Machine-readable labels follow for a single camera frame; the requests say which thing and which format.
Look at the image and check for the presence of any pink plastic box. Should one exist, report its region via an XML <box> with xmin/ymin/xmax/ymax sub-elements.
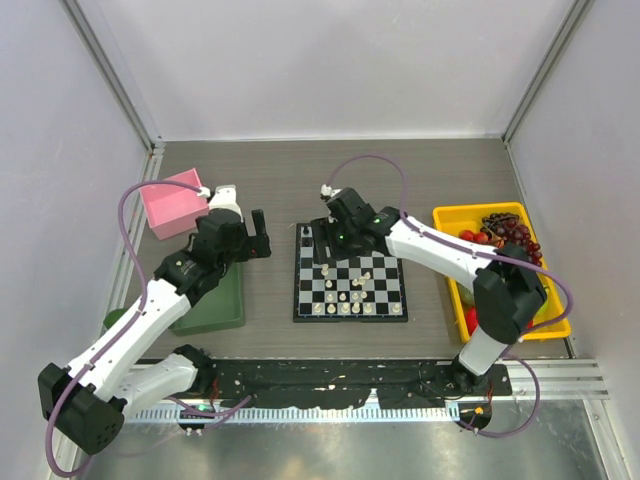
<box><xmin>140</xmin><ymin>184</ymin><xmax>209</xmax><ymax>240</ymax></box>

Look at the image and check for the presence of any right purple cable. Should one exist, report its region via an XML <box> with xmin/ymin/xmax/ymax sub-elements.
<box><xmin>327</xmin><ymin>154</ymin><xmax>574</xmax><ymax>439</ymax></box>

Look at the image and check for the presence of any red apple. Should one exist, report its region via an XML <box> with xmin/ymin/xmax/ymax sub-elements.
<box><xmin>465</xmin><ymin>306</ymin><xmax>479</xmax><ymax>336</ymax></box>

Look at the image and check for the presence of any purple grape bunch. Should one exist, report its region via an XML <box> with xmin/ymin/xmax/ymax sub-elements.
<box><xmin>480</xmin><ymin>212</ymin><xmax>543</xmax><ymax>267</ymax></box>

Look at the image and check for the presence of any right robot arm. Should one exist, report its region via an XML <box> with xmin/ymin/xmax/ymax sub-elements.
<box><xmin>311</xmin><ymin>185</ymin><xmax>547</xmax><ymax>394</ymax></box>

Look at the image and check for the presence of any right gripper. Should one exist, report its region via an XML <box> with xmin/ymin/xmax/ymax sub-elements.
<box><xmin>312</xmin><ymin>215</ymin><xmax>366</xmax><ymax>264</ymax></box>

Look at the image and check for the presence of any green lime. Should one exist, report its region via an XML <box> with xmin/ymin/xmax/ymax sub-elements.
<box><xmin>103</xmin><ymin>308</ymin><xmax>127</xmax><ymax>330</ymax></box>

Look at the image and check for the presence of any aluminium frame rail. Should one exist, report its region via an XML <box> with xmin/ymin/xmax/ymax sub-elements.
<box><xmin>60</xmin><ymin>0</ymin><xmax>164</xmax><ymax>155</ymax></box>

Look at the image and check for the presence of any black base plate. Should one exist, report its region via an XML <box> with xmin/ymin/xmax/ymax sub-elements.
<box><xmin>178</xmin><ymin>359</ymin><xmax>512</xmax><ymax>410</ymax></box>

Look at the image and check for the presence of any green plastic tray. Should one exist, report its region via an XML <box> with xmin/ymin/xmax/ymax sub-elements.
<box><xmin>169</xmin><ymin>264</ymin><xmax>245</xmax><ymax>336</ymax></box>

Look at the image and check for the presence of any black white chessboard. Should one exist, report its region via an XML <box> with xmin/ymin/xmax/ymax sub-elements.
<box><xmin>293</xmin><ymin>223</ymin><xmax>408</xmax><ymax>323</ymax></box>

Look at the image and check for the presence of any yellow plastic bin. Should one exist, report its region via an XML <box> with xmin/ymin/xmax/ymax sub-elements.
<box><xmin>432</xmin><ymin>201</ymin><xmax>573</xmax><ymax>344</ymax></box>

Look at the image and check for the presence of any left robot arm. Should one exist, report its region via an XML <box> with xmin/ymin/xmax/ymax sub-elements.
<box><xmin>37</xmin><ymin>185</ymin><xmax>271</xmax><ymax>455</ymax></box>

